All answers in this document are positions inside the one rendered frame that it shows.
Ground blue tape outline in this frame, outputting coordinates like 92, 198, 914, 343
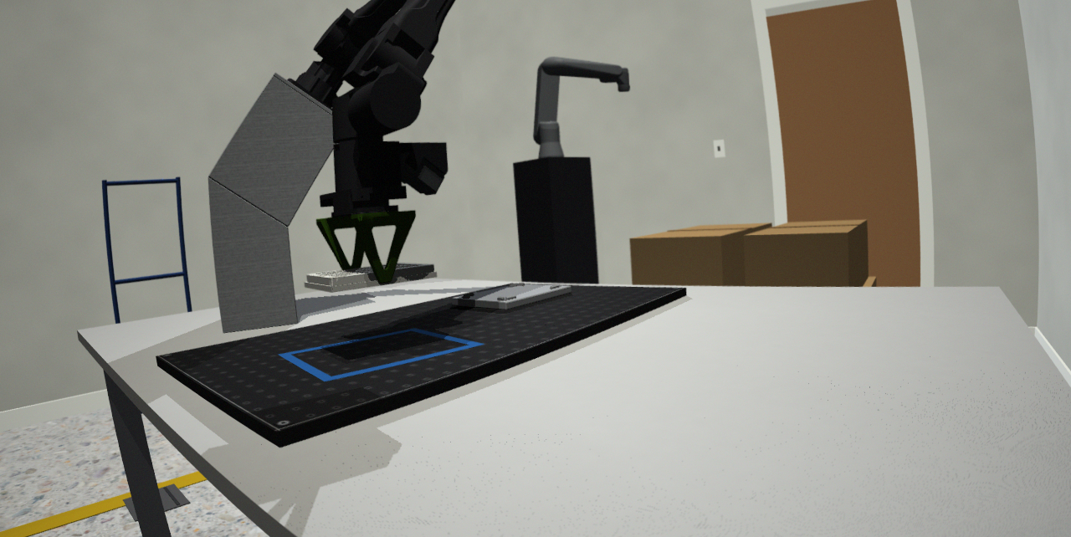
280, 329, 485, 381

